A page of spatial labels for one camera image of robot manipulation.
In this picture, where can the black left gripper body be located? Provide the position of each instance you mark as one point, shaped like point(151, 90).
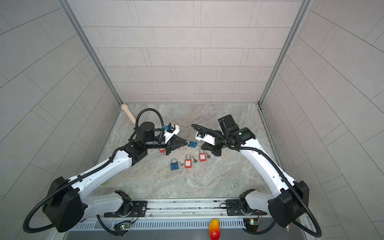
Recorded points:
point(167, 147)

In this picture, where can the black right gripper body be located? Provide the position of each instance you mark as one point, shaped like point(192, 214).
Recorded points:
point(220, 143)

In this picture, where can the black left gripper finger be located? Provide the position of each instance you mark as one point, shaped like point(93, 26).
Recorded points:
point(181, 139)
point(178, 145)

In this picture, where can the blue padlock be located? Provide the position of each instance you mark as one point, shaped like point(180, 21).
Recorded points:
point(174, 164)
point(192, 144)

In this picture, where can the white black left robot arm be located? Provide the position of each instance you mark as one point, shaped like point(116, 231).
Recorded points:
point(66, 202)

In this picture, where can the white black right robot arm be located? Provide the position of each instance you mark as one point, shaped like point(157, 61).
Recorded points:
point(289, 203)

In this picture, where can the red yellow toy fruit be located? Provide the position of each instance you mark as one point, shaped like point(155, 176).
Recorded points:
point(214, 229)

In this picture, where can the metal base rail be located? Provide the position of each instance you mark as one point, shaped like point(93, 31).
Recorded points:
point(178, 214)

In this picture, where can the right circuit board with wires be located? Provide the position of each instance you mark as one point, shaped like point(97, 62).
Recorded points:
point(251, 225)

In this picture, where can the circuit board with wires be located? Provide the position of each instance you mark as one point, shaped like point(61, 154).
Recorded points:
point(122, 227)
point(251, 225)

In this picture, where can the left circuit board with wires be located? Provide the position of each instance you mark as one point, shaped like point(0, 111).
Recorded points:
point(122, 227)

